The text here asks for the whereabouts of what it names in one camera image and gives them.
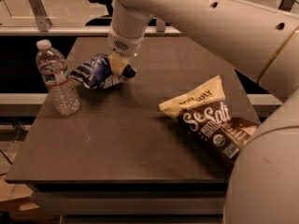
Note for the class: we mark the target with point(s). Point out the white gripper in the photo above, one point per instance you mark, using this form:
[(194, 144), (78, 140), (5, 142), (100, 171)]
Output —
[(125, 44)]

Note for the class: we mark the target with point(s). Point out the blue chip bag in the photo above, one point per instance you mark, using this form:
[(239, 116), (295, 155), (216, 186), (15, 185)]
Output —
[(100, 72)]

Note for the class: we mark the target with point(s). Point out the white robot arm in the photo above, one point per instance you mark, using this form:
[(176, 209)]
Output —
[(261, 44)]

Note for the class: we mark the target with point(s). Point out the clear plastic water bottle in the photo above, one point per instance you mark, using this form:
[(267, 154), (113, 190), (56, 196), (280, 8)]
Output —
[(53, 68)]

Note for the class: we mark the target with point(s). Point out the yellow brown tortilla chip bag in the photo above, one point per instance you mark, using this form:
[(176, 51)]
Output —
[(203, 113)]

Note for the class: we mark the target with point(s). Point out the black office chair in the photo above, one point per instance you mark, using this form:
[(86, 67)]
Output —
[(106, 17)]

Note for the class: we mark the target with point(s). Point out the glass partition panel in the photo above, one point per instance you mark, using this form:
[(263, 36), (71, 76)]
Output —
[(62, 10)]

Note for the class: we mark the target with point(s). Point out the middle metal partition bracket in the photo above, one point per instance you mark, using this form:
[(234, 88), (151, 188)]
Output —
[(160, 25)]

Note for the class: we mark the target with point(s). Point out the metal partition bracket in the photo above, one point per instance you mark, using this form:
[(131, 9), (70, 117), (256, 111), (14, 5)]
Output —
[(43, 22), (160, 25), (286, 5)]

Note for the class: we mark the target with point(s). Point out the left metal partition bracket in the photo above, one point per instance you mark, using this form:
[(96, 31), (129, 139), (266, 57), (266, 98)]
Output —
[(43, 22)]

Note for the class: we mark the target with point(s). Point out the right metal partition bracket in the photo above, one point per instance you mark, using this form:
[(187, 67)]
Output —
[(286, 5)]

